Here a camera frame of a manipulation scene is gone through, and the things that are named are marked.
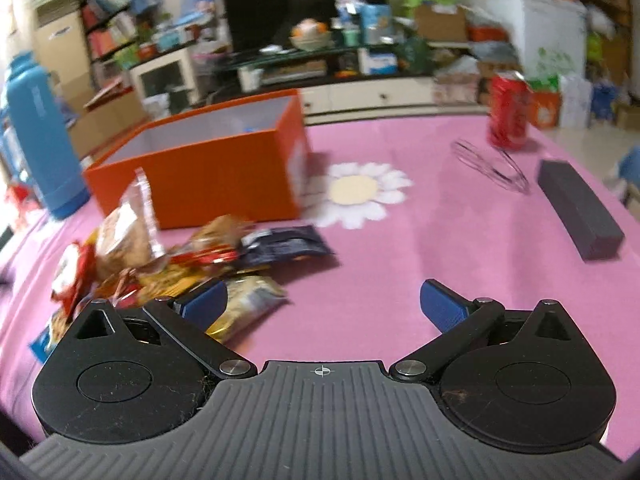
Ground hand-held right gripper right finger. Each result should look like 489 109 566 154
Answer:
389 279 579 383

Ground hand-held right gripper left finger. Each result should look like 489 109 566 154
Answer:
62 279 258 380

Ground beige snack packet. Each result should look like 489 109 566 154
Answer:
205 274 290 345

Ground yellow snack packet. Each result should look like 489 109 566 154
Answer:
137 262 236 301

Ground clear red-striped pastry bag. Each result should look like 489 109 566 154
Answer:
170 214 251 266

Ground clear bag of pastries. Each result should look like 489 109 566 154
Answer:
95 167 166 281

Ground orange cardboard box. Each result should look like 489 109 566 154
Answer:
84 89 312 231

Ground red and white snack packet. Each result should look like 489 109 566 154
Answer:
50 240 98 318

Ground pink daisy tablecloth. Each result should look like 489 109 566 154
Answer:
0 110 640 463

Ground red-orange snack packet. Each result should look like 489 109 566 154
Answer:
92 267 146 311

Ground dark navy snack packet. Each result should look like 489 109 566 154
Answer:
239 224 337 276

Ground blue snack packet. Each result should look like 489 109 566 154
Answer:
29 310 68 361

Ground dark grey glasses case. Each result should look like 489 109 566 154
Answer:
537 159 626 262

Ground red drink can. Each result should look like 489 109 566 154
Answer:
487 72 533 150

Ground brown cardboard boxes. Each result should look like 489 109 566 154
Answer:
65 75 148 158

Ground small red object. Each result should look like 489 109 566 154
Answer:
5 182 41 216

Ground blue thermos jug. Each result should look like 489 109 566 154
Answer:
0 51 92 221

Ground orange and white bag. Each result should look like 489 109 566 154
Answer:
527 77 561 128

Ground white glass-door cabinet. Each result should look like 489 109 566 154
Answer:
129 47 206 121

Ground cream tv stand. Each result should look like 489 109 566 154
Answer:
220 42 491 118

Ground blue stool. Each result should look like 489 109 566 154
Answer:
617 147 640 206

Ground white paper bag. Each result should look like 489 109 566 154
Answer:
559 75 593 128

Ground blue and white tissue box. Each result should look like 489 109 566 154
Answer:
357 47 400 77

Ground open cardboard box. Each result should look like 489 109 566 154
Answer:
415 4 471 43

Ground bowl of fruit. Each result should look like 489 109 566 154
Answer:
289 19 333 52

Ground white chest freezer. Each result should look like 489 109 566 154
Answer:
485 0 588 81

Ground blue and white carton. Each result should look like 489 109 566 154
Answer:
360 4 393 45

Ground cream standing air conditioner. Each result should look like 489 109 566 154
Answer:
32 0 93 111

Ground black bookshelf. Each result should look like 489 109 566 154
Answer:
75 0 151 68

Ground black television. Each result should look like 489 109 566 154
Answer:
216 0 388 53

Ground wire-frame eyeglasses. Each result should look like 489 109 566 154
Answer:
450 139 531 193

